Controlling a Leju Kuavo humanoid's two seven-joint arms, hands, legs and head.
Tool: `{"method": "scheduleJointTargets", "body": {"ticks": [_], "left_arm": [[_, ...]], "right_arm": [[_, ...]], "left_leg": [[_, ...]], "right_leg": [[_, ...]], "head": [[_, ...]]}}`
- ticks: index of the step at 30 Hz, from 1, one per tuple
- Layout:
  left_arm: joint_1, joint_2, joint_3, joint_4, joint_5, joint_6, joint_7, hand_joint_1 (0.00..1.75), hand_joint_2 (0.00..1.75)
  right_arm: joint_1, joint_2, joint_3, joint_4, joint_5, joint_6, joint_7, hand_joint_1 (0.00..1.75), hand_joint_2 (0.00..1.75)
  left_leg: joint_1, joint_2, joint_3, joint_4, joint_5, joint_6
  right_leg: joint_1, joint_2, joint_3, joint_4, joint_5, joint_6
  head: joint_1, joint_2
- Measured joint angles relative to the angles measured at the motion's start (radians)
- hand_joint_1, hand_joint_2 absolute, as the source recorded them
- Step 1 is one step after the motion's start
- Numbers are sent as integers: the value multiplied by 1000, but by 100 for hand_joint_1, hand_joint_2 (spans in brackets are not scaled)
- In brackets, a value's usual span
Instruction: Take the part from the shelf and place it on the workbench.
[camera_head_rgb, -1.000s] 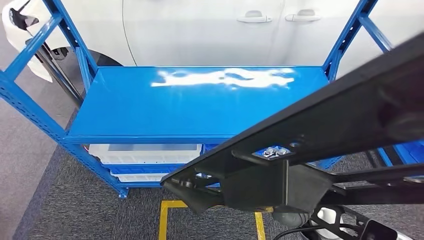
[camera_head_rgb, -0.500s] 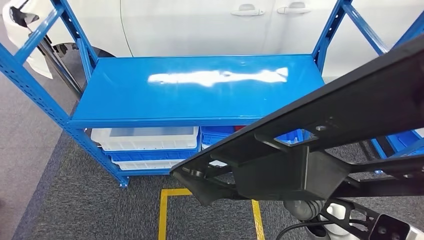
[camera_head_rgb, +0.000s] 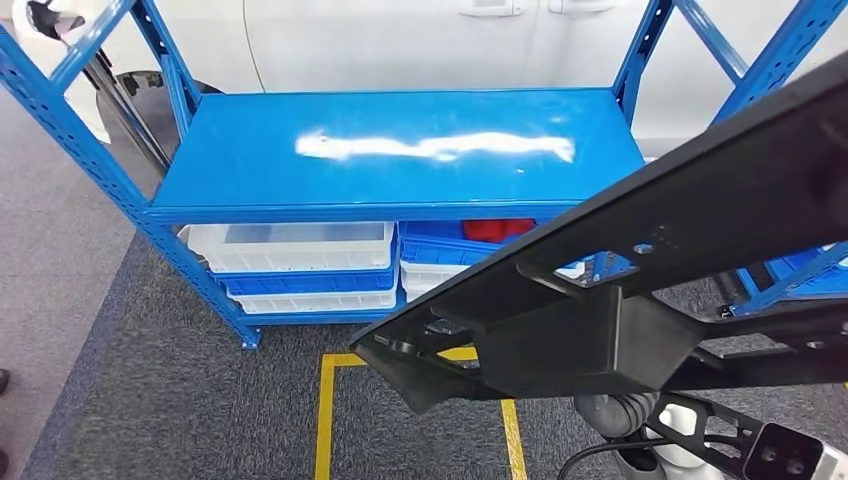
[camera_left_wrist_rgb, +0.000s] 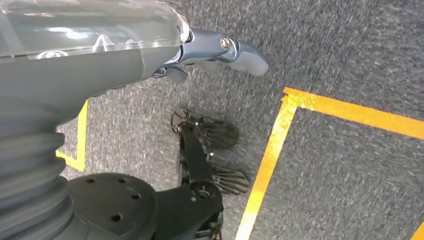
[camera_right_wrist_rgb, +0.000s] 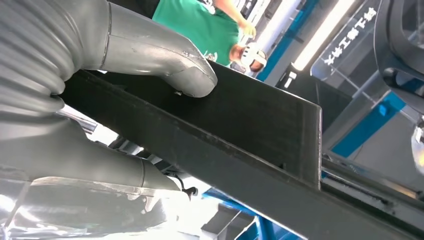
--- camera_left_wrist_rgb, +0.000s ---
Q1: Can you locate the yellow floor tape square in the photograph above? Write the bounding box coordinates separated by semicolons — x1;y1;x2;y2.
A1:
235;86;424;240

